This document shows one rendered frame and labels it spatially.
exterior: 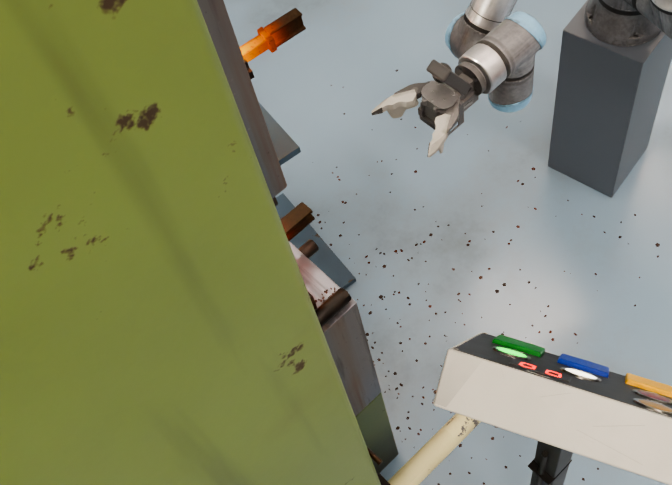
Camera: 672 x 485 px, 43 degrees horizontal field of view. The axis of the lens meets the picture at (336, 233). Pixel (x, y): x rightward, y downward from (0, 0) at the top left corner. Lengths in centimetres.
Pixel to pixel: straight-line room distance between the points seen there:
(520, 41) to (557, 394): 79
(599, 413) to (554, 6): 224
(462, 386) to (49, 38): 85
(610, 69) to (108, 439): 185
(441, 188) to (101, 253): 225
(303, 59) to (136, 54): 269
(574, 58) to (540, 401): 136
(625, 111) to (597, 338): 62
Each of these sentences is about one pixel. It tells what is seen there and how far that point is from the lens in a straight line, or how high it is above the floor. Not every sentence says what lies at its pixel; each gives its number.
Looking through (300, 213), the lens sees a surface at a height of 101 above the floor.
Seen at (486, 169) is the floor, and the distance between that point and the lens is 277.
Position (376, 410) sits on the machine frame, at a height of 40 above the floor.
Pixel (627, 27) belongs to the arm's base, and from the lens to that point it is 226.
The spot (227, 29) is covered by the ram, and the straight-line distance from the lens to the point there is 90.
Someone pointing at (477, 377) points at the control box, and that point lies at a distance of 116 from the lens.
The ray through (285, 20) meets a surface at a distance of 183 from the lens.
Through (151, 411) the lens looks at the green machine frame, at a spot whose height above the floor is 166.
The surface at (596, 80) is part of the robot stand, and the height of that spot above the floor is 47.
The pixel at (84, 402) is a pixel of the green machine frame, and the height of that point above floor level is 174.
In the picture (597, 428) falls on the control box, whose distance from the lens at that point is 116.
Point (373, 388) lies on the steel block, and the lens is 188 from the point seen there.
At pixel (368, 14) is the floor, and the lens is 324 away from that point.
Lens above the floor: 227
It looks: 58 degrees down
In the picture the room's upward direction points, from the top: 16 degrees counter-clockwise
